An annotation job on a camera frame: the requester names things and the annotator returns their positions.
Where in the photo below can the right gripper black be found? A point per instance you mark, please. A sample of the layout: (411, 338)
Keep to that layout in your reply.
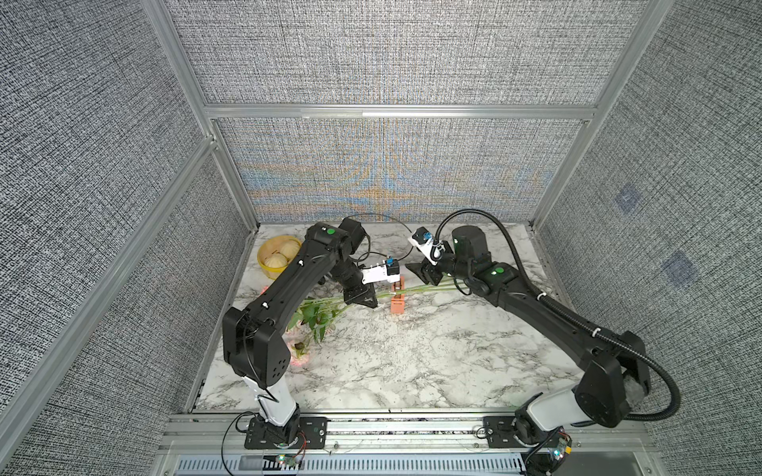
(427, 271)

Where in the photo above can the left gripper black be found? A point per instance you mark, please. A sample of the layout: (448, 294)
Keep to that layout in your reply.
(362, 296)

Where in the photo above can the orange tape dispenser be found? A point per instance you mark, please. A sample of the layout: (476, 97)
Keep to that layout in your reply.
(397, 303)

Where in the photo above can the pink flower bouquet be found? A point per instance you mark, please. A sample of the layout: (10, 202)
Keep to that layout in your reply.
(315, 319)

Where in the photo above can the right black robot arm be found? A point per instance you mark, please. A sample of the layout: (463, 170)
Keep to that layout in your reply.
(619, 381)

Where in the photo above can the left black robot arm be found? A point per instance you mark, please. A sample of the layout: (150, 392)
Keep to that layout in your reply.
(253, 337)

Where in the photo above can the steamed bun in bowl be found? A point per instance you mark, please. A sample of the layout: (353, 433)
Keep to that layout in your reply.
(276, 261)

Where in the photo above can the yellow bowl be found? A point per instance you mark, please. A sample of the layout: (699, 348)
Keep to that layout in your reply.
(268, 248)

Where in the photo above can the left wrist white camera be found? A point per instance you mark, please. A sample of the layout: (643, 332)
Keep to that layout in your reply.
(388, 272)

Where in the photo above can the wrist white camera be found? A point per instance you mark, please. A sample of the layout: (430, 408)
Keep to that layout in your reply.
(426, 243)
(388, 272)

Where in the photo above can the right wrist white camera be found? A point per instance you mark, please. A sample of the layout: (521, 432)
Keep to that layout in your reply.
(426, 243)

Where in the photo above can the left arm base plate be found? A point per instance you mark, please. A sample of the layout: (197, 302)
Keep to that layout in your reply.
(298, 433)

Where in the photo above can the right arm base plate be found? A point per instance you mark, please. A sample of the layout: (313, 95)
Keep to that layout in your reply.
(509, 431)

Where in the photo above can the aluminium front rail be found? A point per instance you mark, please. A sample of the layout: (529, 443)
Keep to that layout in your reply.
(436, 430)

